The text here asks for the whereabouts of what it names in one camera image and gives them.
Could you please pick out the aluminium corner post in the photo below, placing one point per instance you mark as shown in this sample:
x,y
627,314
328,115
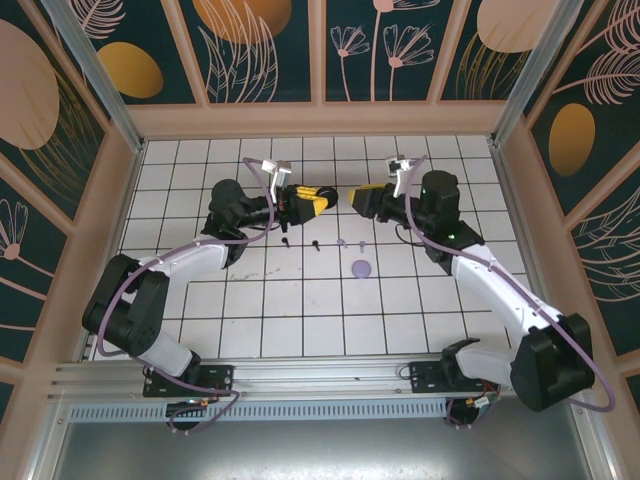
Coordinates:
x,y
540,65
100,75

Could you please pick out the aluminium table edge rail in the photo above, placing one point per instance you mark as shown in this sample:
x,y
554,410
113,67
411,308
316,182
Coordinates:
x,y
131,185
505,185

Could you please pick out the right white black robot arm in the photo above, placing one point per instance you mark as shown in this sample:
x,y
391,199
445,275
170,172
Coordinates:
x,y
480,280

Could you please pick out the aluminium mounting rail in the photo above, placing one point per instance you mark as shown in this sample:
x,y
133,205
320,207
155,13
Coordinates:
x,y
320,375

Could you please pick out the purple earbud charging case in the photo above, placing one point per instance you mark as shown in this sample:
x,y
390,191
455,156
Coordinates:
x,y
361,268

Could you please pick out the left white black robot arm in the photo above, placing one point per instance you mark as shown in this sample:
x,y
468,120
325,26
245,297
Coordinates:
x,y
200,257

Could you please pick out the yellow power connector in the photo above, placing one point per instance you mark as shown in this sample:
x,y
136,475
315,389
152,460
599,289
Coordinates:
x,y
477,402
201,402

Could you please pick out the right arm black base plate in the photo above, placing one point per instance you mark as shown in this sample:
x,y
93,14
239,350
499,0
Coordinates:
x,y
425,377

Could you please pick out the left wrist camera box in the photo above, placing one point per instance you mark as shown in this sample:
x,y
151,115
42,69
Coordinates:
x,y
282,172

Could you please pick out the grey metal sheet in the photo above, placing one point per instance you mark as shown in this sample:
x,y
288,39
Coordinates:
x,y
320,450

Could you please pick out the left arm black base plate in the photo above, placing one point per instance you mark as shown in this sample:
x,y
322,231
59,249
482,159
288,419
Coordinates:
x,y
220,377

